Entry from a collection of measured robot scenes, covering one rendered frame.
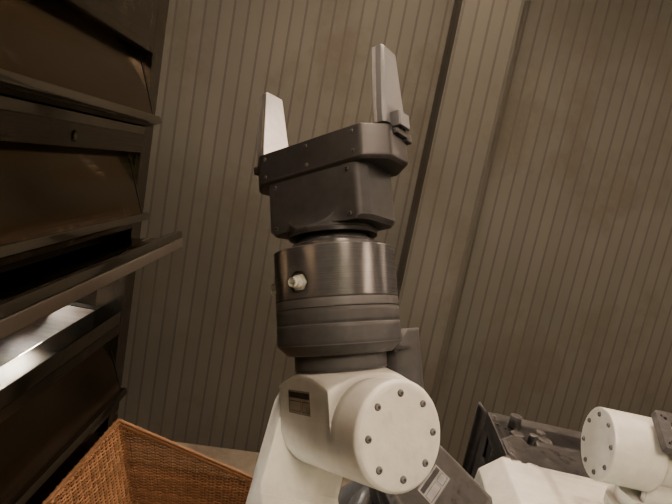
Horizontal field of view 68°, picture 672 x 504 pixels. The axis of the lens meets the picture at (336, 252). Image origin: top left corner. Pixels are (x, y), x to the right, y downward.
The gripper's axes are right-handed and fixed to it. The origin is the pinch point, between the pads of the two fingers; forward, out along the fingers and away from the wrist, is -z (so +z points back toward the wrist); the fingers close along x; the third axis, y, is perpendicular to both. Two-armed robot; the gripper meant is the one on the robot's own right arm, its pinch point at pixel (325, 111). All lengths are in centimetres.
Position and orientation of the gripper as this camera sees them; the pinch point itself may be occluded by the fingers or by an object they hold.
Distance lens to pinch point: 40.0
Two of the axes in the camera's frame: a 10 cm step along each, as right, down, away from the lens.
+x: 8.2, -1.4, -5.5
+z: 0.6, 9.8, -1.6
